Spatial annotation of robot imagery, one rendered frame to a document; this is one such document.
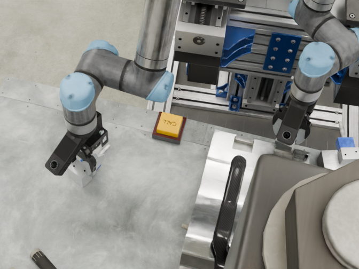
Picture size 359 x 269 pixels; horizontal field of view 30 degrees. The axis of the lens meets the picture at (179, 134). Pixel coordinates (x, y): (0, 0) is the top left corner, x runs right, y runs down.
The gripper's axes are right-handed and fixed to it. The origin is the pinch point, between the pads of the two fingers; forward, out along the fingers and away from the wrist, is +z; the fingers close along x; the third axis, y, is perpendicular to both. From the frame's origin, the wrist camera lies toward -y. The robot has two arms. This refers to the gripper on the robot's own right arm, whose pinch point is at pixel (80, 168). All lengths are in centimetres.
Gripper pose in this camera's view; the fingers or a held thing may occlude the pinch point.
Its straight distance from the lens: 176.3
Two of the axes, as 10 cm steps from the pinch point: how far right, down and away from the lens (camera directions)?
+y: 6.3, -6.5, 4.3
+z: -0.5, 5.2, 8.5
